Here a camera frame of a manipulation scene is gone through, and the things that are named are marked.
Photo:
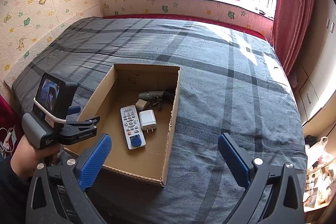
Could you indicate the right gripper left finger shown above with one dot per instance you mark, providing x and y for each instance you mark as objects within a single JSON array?
[{"x": 57, "y": 193}]

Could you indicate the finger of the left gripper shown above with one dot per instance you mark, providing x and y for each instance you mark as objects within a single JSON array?
[
  {"x": 86, "y": 123},
  {"x": 73, "y": 110}
]

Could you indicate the green handheld mini fan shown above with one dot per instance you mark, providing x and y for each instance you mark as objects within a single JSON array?
[{"x": 165, "y": 95}]

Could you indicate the person left hand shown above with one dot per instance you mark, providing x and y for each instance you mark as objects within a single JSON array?
[{"x": 27, "y": 157}]

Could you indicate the black key bunch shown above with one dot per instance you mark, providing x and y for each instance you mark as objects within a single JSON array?
[{"x": 157, "y": 103}]

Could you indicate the red curtain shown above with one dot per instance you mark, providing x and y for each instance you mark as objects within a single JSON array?
[{"x": 291, "y": 20}]

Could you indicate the white remote control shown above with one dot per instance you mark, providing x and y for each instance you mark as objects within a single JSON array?
[{"x": 131, "y": 125}]

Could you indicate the white wardrobe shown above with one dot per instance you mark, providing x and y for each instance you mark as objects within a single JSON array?
[{"x": 314, "y": 68}]

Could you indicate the cluttered wooden shelf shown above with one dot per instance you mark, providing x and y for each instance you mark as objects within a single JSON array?
[{"x": 319, "y": 192}]

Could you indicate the white usb charger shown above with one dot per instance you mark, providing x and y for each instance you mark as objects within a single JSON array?
[{"x": 147, "y": 120}]

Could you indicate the brown cardboard box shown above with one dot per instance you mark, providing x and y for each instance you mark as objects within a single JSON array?
[{"x": 120, "y": 88}]

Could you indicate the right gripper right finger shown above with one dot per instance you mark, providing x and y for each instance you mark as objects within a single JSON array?
[{"x": 284, "y": 204}]

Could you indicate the white plastic bag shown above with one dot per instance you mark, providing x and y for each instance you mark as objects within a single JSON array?
[{"x": 317, "y": 152}]

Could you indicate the beige plug adapter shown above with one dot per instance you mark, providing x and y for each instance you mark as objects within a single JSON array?
[{"x": 141, "y": 104}]

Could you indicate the blue round key fob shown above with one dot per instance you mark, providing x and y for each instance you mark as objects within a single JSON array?
[{"x": 136, "y": 141}]

